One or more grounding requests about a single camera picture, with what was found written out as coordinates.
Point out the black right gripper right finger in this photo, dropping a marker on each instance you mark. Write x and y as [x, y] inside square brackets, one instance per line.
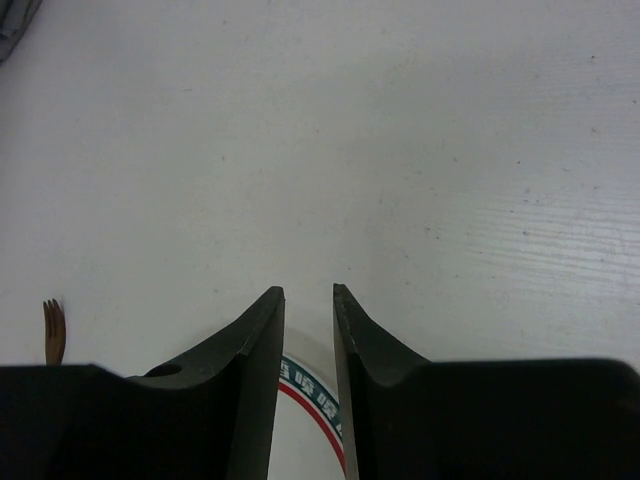
[405, 417]

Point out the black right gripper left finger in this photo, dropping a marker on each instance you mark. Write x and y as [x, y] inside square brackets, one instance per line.
[207, 413]

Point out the grey cloth napkin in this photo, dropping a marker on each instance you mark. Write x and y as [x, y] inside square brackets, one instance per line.
[16, 16]

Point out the white plate with coloured rim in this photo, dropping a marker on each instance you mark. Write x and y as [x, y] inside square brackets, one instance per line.
[307, 436]

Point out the brown wooden fork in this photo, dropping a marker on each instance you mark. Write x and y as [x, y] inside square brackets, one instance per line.
[55, 332]

